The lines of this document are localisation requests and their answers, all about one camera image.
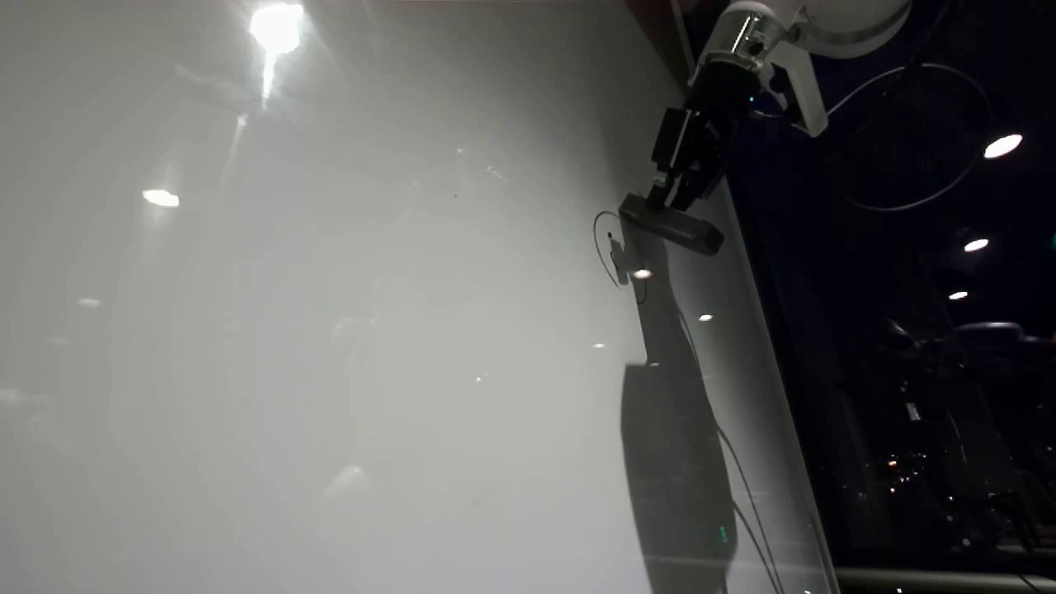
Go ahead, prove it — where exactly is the black whiteboard eraser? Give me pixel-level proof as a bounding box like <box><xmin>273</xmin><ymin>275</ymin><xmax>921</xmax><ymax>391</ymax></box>
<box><xmin>617</xmin><ymin>192</ymin><xmax>728</xmax><ymax>261</ymax></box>

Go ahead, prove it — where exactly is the thin looped robot cable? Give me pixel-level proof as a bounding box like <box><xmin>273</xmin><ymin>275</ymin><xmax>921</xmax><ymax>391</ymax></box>
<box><xmin>823</xmin><ymin>56</ymin><xmax>999</xmax><ymax>216</ymax></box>

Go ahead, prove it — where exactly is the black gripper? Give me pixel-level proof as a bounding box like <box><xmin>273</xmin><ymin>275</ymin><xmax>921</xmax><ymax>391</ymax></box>
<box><xmin>649</xmin><ymin>52</ymin><xmax>773</xmax><ymax>216</ymax></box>

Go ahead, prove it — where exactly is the large white whiteboard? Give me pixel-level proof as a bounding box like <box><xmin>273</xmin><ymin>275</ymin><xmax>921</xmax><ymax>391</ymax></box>
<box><xmin>0</xmin><ymin>0</ymin><xmax>846</xmax><ymax>594</ymax></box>

